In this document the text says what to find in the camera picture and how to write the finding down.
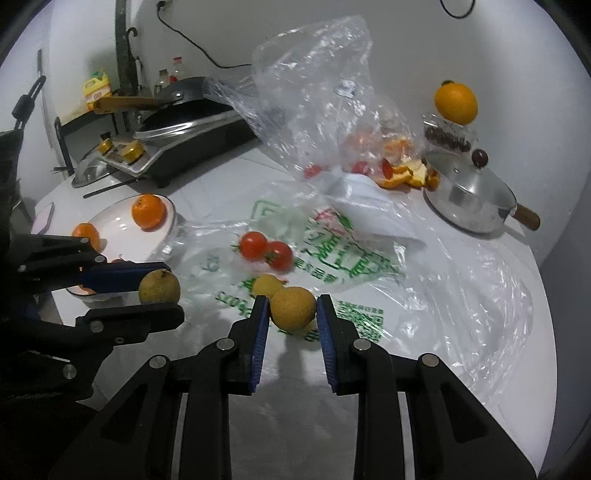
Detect longan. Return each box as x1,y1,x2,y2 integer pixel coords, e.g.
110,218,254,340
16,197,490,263
139,270,181,305
252,274,287,298
270,286,317,330

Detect dark vertical pipe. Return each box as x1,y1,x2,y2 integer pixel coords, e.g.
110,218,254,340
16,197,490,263
115,0,139,97

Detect black strap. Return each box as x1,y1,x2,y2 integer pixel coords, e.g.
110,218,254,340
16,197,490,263
14,76,47,132

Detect yellow detergent bottle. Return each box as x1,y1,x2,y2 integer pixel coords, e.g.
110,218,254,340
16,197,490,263
83,69,112,113

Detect large orange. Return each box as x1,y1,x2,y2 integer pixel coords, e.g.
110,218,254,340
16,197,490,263
434,80,478,125

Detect black induction cooker cable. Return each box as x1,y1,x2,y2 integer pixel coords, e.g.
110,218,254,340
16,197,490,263
156,0,252,70

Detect black umbrella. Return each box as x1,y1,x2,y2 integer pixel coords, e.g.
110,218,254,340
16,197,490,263
127,27,144,125

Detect orange peels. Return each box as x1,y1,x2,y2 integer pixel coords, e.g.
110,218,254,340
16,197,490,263
376,138,441,190

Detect smartphone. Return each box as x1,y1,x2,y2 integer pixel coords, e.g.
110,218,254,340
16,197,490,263
31,202,56,234

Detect clear box of dates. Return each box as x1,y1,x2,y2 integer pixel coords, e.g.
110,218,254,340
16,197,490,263
424,117,476,153

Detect white plate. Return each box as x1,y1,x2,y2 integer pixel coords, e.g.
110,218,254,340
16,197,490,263
65,194,178,303

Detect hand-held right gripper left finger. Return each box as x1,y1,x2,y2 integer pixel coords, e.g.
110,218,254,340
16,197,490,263
48,295,271,480

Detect black metal rack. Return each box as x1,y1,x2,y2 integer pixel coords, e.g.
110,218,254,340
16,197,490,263
54,108,121,176

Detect mandarin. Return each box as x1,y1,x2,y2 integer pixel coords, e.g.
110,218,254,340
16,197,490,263
72,223,101,252
131,194,167,232

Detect black wok with wooden handle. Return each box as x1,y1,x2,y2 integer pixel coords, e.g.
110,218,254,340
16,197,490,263
95,76,218,116

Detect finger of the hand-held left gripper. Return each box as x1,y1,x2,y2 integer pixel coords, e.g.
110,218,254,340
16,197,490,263
69,302,185,386
14,233,172,296

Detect green printed plastic bag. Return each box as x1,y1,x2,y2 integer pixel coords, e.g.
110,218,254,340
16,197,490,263
157,175,534,393

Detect black chopstick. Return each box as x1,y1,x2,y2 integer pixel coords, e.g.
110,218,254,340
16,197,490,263
83,178,139,199

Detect small steel pot with lid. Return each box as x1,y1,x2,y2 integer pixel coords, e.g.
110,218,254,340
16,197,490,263
422,148,541,234

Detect clear plastic bag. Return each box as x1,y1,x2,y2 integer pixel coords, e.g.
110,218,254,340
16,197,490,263
203,16,430,195

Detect black range hood cable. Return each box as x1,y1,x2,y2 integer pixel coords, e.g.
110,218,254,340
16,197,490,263
438,0,478,19

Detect steel induction cooker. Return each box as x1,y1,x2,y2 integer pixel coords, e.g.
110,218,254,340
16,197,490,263
99,108,259,188

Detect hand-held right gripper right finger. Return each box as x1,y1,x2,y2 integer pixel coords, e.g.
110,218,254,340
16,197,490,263
316,294,539,480

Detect steel wok lid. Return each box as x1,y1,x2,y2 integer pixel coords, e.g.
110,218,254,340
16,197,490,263
71,150,116,188

